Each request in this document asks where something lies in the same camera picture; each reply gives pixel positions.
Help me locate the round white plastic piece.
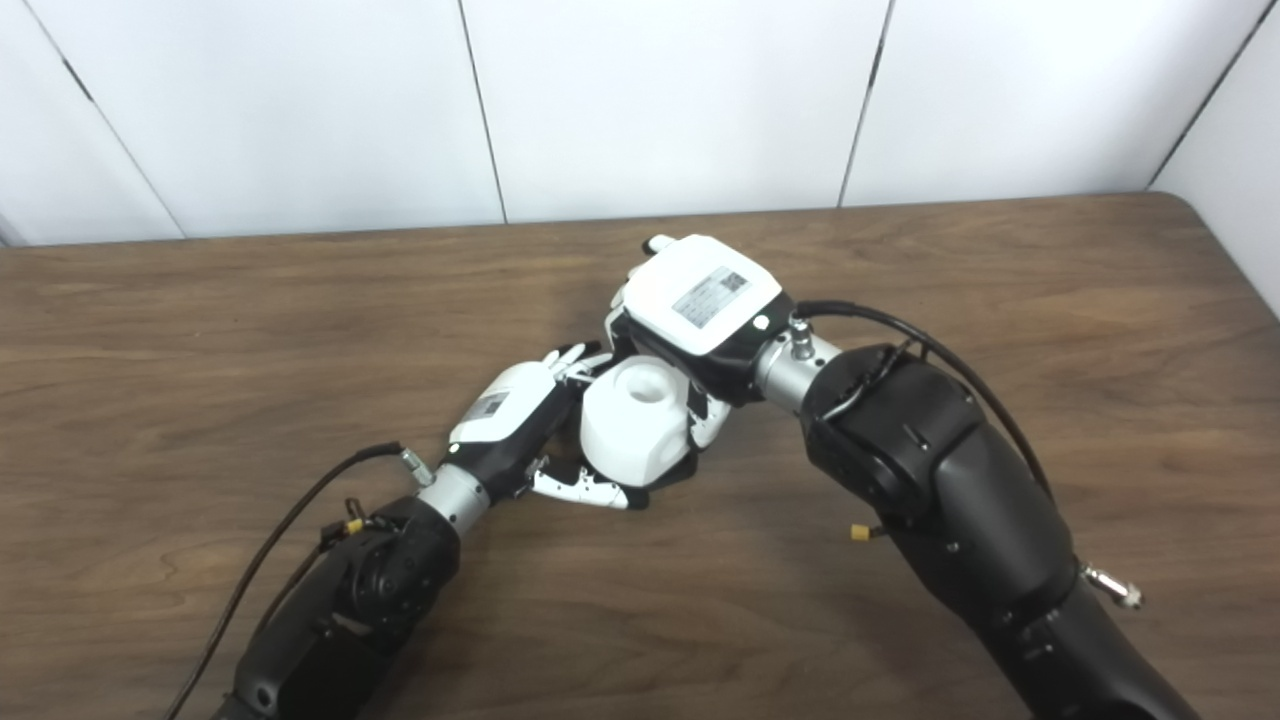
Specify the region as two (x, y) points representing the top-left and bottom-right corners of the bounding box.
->
(579, 356), (693, 491)

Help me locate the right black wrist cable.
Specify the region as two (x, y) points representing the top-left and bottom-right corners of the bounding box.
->
(788, 300), (1146, 611)

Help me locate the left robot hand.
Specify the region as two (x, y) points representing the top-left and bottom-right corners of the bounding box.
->
(447, 342), (642, 511)

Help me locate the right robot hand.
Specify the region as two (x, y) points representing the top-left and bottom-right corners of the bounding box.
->
(604, 234), (797, 451)

